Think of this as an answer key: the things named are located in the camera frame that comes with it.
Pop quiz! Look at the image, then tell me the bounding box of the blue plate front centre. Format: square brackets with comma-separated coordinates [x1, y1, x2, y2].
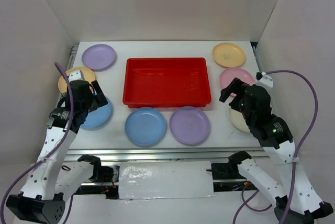
[125, 107, 166, 147]

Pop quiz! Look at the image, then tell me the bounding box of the white foil cover panel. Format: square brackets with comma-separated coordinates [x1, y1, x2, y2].
[118, 161, 215, 199]

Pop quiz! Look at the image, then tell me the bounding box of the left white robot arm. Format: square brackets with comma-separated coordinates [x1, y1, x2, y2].
[2, 80, 108, 223]

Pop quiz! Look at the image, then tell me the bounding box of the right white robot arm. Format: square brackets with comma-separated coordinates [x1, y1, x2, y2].
[219, 78, 334, 223]

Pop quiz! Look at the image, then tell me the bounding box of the red plastic bin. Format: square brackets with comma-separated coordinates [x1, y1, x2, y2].
[122, 58, 211, 108]

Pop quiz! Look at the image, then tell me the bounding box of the orange plate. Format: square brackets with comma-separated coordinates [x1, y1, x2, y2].
[58, 66, 96, 94]
[212, 42, 246, 68]

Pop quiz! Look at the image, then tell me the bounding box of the purple plate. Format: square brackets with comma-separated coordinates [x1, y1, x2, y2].
[169, 106, 210, 146]
[81, 44, 116, 71]

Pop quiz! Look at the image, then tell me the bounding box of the purple plate back left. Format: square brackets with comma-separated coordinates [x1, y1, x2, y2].
[81, 44, 116, 71]

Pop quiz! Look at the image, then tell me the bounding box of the cream plate right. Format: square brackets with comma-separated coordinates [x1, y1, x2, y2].
[228, 108, 250, 133]

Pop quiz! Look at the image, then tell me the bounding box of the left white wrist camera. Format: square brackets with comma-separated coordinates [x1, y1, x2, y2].
[68, 70, 85, 82]

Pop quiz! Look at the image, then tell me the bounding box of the purple plate front centre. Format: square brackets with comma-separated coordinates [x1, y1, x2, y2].
[169, 106, 210, 146]

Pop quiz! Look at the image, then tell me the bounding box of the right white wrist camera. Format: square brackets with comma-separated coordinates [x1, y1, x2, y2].
[255, 72, 274, 91]

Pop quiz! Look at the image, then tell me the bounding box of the pink plate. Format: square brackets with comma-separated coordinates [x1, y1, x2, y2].
[219, 68, 256, 89]

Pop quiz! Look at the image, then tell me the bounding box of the blue plate left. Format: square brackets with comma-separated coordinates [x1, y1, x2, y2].
[81, 96, 113, 130]

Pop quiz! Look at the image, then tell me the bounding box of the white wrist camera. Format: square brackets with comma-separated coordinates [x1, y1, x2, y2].
[68, 70, 85, 82]
[255, 72, 274, 91]

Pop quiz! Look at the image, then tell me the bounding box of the blue plate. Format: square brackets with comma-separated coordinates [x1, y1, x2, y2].
[81, 96, 113, 130]
[125, 107, 166, 147]

